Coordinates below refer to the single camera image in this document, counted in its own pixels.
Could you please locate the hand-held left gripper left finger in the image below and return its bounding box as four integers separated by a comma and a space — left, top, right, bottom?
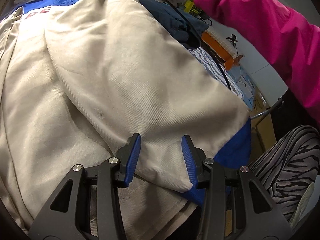
29, 133, 142, 240

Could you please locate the orange box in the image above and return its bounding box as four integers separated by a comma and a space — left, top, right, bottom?
201, 29, 243, 70

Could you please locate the person's leg in striped pants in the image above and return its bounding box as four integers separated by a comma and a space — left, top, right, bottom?
247, 125, 320, 223

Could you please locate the small black device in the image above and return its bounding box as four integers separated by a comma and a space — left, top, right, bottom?
226, 34, 238, 47

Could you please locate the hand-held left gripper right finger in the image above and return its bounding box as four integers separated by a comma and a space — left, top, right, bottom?
181, 134, 293, 240

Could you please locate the grey metal tube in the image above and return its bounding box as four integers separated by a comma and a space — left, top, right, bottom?
250, 97, 284, 119

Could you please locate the person's right forearm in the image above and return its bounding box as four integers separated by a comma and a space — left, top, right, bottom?
190, 0, 320, 125

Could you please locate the beige and blue jacket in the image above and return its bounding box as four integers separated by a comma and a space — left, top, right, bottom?
0, 0, 252, 240

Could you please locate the pale slipper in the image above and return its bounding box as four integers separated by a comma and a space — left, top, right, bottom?
290, 182, 315, 225

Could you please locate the blue striped blanket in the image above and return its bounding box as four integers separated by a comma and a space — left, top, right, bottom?
187, 46, 243, 100

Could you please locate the dark blue folded garment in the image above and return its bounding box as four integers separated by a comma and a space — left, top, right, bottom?
136, 0, 209, 49

